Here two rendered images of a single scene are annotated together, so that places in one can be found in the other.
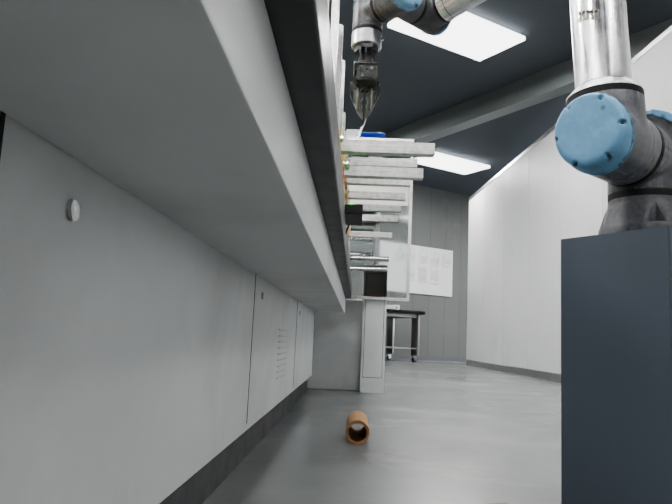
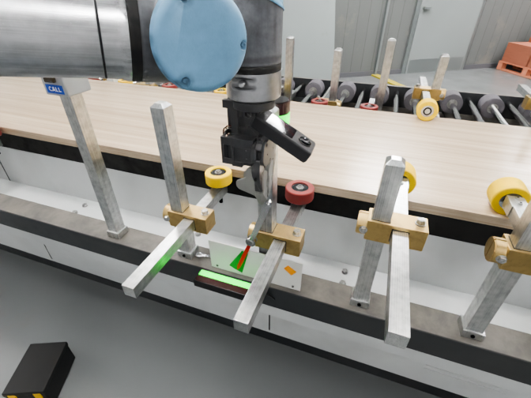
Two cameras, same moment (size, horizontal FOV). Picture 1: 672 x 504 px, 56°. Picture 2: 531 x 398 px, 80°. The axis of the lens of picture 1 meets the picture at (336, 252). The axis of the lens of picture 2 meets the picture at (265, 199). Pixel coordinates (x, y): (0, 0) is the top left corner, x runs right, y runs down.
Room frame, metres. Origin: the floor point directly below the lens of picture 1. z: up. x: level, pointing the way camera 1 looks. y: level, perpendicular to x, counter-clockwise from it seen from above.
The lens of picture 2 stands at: (1.98, -0.56, 1.37)
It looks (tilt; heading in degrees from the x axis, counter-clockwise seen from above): 34 degrees down; 108
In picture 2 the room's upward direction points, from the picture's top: straight up
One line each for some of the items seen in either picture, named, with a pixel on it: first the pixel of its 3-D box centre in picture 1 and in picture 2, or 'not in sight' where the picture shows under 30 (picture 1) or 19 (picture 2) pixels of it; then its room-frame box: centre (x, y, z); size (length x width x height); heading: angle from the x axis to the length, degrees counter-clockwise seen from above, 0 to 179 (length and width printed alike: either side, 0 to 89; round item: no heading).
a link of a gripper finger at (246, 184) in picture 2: (369, 102); (250, 186); (1.79, -0.08, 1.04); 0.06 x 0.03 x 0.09; 178
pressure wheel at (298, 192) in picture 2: not in sight; (299, 202); (1.84, 0.17, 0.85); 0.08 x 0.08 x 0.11
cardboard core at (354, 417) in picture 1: (357, 426); not in sight; (2.39, -0.11, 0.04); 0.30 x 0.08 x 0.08; 178
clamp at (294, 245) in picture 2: not in sight; (276, 236); (1.82, 0.02, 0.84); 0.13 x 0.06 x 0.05; 178
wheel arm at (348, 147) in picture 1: (349, 148); (185, 228); (1.58, -0.02, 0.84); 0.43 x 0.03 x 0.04; 88
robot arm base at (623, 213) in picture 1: (644, 217); not in sight; (1.37, -0.68, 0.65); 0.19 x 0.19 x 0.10
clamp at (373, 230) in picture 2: not in sight; (389, 227); (2.07, 0.01, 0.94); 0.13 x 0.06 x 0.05; 178
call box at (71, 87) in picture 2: not in sight; (65, 78); (1.29, 0.03, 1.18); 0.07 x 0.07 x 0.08; 88
